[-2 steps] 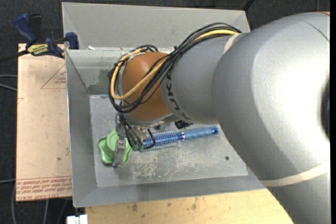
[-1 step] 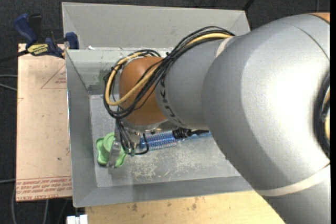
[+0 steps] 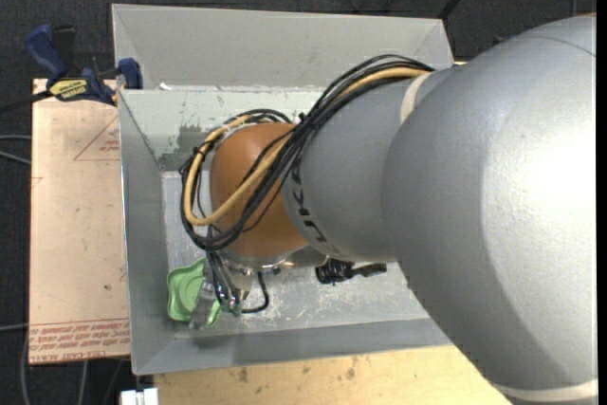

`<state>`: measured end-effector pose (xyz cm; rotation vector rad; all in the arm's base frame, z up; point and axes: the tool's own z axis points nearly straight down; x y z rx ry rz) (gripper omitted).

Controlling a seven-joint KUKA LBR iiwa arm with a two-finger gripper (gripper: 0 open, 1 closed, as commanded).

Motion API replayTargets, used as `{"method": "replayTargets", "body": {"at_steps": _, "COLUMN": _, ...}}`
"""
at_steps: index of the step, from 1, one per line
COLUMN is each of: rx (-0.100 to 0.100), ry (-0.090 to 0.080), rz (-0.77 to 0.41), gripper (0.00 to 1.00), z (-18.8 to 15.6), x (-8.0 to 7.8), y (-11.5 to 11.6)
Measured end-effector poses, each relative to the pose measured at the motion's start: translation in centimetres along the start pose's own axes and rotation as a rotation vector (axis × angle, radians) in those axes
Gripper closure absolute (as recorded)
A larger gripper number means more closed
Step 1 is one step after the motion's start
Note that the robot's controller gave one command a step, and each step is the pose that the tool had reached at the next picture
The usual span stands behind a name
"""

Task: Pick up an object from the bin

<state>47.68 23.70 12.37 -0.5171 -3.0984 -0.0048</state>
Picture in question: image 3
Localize grey metal bin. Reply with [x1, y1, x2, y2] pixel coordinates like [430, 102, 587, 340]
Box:
[111, 3, 457, 377]

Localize black cylinder on white bracket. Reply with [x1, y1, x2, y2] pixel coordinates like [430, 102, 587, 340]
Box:
[314, 257, 388, 286]

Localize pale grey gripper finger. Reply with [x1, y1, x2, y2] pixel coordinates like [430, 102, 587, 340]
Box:
[189, 282, 214, 331]

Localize brown cardboard board red print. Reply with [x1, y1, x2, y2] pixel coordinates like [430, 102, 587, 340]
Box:
[28, 78, 132, 366]

